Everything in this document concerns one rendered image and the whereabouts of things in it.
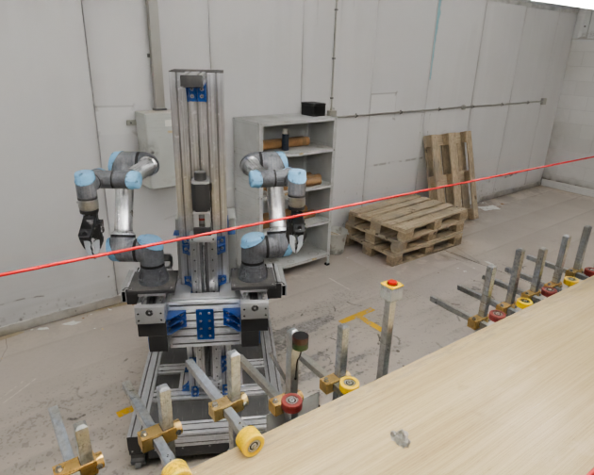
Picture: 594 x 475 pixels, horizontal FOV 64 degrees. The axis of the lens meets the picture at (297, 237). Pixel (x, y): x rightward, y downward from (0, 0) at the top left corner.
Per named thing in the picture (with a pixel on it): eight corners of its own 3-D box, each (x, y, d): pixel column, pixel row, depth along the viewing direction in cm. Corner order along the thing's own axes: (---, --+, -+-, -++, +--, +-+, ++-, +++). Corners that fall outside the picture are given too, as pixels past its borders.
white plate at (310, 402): (265, 434, 191) (265, 414, 187) (317, 409, 205) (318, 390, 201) (266, 434, 190) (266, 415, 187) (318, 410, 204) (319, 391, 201)
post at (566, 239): (545, 304, 304) (563, 234, 287) (548, 303, 306) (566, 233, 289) (551, 306, 302) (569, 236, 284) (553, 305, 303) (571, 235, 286)
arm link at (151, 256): (161, 267, 231) (158, 241, 226) (133, 267, 230) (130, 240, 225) (167, 257, 242) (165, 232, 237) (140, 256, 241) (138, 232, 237)
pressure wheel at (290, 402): (276, 420, 185) (277, 396, 180) (293, 412, 189) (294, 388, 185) (288, 434, 178) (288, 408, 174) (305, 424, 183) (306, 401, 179)
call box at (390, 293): (378, 298, 206) (380, 282, 203) (390, 294, 210) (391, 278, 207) (390, 304, 201) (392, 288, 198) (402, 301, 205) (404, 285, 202)
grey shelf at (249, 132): (235, 270, 493) (232, 117, 437) (304, 251, 545) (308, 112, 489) (259, 286, 460) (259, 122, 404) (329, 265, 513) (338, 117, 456)
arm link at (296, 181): (304, 167, 202) (309, 171, 195) (303, 192, 206) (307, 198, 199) (285, 168, 201) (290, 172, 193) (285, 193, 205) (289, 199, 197)
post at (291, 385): (284, 430, 195) (286, 328, 177) (291, 426, 197) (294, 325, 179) (288, 434, 192) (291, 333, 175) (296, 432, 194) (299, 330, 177)
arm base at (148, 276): (140, 273, 246) (139, 256, 242) (171, 272, 248) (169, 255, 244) (135, 287, 232) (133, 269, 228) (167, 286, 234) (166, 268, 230)
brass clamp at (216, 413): (207, 413, 170) (206, 401, 168) (240, 399, 177) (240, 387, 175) (215, 423, 165) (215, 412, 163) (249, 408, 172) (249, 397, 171)
